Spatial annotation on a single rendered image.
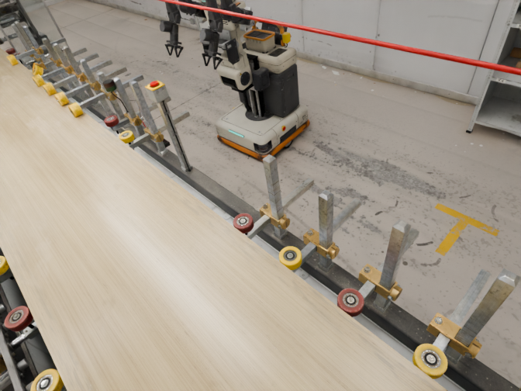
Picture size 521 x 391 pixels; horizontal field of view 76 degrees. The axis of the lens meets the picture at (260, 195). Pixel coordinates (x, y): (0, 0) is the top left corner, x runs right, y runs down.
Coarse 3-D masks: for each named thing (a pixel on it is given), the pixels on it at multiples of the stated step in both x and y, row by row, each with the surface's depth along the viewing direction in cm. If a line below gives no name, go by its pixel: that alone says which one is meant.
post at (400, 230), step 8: (400, 224) 87; (408, 224) 87; (392, 232) 90; (400, 232) 87; (408, 232) 89; (392, 240) 92; (400, 240) 89; (392, 248) 94; (400, 248) 91; (392, 256) 96; (400, 256) 96; (384, 264) 101; (392, 264) 98; (384, 272) 104; (392, 272) 100; (384, 280) 106; (392, 280) 105; (376, 296) 116; (384, 304) 115
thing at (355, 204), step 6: (354, 204) 136; (360, 204) 138; (348, 210) 134; (354, 210) 136; (336, 216) 133; (342, 216) 133; (348, 216) 135; (336, 222) 131; (342, 222) 133; (336, 228) 131; (306, 246) 125; (312, 246) 125; (306, 252) 123; (312, 252) 125; (306, 258) 124; (294, 270) 120
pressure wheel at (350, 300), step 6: (342, 294) 103; (348, 294) 103; (354, 294) 103; (360, 294) 102; (342, 300) 102; (348, 300) 102; (354, 300) 102; (360, 300) 101; (342, 306) 100; (348, 306) 100; (354, 306) 100; (360, 306) 100; (348, 312) 99; (354, 312) 99; (360, 312) 100
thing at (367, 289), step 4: (412, 228) 124; (412, 232) 123; (416, 232) 123; (408, 236) 122; (412, 236) 122; (416, 236) 122; (408, 240) 121; (412, 240) 121; (408, 244) 119; (408, 248) 122; (404, 252) 120; (380, 268) 114; (364, 284) 111; (368, 284) 111; (372, 284) 111; (364, 288) 110; (368, 288) 110; (372, 288) 110; (364, 292) 109; (368, 292) 109; (364, 296) 108; (368, 296) 111; (364, 300) 109
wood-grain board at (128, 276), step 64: (0, 64) 303; (0, 128) 215; (64, 128) 203; (0, 192) 166; (64, 192) 159; (128, 192) 152; (64, 256) 131; (128, 256) 126; (192, 256) 122; (256, 256) 118; (64, 320) 111; (128, 320) 108; (192, 320) 105; (256, 320) 102; (320, 320) 99; (64, 384) 96; (128, 384) 94; (192, 384) 92; (256, 384) 89; (320, 384) 87; (384, 384) 85
